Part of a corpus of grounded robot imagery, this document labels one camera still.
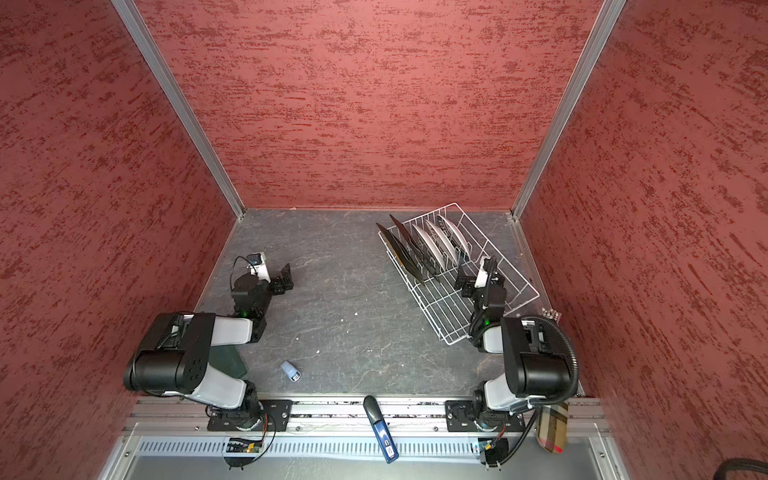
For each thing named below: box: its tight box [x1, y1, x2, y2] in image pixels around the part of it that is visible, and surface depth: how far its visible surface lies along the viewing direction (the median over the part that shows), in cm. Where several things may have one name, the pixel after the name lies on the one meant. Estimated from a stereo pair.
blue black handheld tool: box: [363, 395, 399, 464], surface depth 71 cm
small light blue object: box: [280, 360, 302, 383], surface depth 81 cm
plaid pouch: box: [537, 402, 569, 454], surface depth 72 cm
